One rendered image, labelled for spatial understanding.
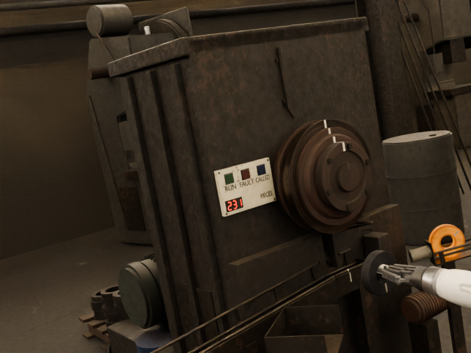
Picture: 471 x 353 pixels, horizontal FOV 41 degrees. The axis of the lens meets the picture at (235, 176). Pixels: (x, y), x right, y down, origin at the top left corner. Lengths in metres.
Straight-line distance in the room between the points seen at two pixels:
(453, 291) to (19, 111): 6.94
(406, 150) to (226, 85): 3.00
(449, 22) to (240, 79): 8.10
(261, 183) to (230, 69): 0.47
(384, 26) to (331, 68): 3.99
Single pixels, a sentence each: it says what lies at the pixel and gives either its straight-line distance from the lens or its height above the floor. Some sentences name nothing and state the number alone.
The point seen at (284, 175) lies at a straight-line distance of 2.46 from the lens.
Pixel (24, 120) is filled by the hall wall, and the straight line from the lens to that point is 8.31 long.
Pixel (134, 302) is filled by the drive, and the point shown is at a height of 0.47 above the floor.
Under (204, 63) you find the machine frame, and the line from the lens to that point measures 2.41.
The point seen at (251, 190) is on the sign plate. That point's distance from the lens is 2.48.
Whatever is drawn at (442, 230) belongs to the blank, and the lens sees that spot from 2.91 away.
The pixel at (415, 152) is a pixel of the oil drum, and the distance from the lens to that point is 5.23.
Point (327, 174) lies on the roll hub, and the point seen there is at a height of 1.15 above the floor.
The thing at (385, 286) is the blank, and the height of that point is 0.78.
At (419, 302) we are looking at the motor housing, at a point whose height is 0.51.
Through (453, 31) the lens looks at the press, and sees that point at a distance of 10.47.
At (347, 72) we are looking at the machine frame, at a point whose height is 1.52.
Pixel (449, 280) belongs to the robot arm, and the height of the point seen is 0.86.
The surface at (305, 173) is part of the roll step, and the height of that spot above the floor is 1.16.
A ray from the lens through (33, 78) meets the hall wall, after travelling 8.40.
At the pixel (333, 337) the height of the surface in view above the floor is 0.61.
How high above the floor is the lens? 1.53
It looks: 8 degrees down
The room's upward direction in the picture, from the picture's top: 10 degrees counter-clockwise
